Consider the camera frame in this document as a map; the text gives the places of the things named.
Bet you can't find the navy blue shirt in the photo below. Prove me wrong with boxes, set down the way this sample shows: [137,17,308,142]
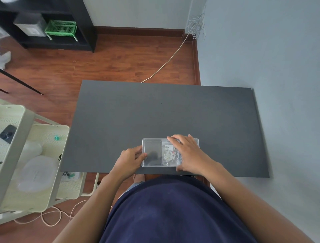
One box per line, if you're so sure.
[99,174,258,243]

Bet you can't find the grey storage box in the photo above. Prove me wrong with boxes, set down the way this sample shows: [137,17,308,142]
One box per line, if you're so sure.
[13,13,48,37]

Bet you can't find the dark smartphone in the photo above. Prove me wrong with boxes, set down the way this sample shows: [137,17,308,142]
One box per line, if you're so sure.
[0,124,18,145]

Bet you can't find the white plastic object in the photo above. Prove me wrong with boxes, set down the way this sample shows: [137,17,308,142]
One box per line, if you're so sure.
[0,51,12,71]

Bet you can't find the person's left hand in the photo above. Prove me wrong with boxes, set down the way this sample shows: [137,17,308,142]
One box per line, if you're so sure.
[109,146,148,179]

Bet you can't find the black stand legs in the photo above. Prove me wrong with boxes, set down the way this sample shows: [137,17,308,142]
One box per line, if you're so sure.
[0,67,44,96]

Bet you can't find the person's right forearm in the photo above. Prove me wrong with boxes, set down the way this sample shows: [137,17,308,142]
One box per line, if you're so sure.
[200,162,316,243]

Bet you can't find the person's right hand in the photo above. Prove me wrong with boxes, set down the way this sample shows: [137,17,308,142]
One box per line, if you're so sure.
[166,134,221,176]

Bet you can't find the long white floor cable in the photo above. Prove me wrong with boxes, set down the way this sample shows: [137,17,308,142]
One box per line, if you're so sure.
[141,32,191,83]

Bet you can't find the black shelf unit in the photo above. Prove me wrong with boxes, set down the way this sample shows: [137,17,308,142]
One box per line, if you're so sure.
[0,0,98,53]

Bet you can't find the cream metal rolling cart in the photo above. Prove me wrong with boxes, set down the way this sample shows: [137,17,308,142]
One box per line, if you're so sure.
[0,98,101,224]

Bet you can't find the small parts in clear bags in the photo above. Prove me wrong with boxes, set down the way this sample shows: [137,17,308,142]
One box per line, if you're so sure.
[162,143,182,164]

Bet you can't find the person's left forearm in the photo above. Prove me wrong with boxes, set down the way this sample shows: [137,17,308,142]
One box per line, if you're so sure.
[53,171,127,243]

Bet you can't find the coiled white cable bundle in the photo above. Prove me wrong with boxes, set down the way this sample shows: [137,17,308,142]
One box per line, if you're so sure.
[186,13,207,40]

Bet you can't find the clear plastic organizer box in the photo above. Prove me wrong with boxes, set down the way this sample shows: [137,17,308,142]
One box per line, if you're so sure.
[142,138,200,168]

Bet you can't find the green plastic basket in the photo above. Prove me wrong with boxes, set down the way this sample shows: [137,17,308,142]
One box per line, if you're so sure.
[44,20,79,42]

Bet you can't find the beige cable loops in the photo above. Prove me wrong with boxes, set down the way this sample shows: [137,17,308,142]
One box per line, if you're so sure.
[14,199,89,227]

